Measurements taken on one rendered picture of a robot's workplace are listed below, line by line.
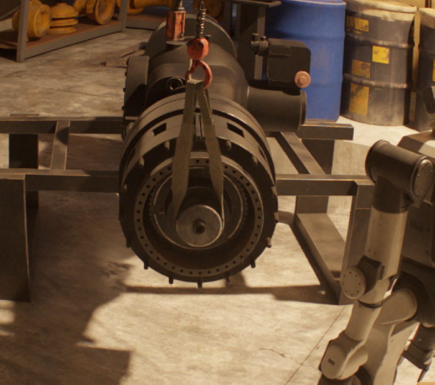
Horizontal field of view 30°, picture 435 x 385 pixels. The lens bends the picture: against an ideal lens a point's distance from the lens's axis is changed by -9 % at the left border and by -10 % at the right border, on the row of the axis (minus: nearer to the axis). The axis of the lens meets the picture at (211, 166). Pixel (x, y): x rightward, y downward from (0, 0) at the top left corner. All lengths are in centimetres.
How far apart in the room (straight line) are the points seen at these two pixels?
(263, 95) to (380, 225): 238
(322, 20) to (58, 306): 260
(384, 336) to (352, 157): 328
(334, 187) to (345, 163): 141
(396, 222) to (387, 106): 401
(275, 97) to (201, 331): 118
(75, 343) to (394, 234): 209
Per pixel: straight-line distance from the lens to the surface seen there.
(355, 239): 405
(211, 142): 266
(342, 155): 539
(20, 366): 347
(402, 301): 209
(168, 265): 285
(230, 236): 290
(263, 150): 306
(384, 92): 581
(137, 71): 410
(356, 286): 192
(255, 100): 416
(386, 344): 221
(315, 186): 396
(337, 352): 203
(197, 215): 272
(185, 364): 357
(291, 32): 545
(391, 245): 188
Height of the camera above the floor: 186
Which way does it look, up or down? 18 degrees down
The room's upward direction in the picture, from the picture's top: 4 degrees clockwise
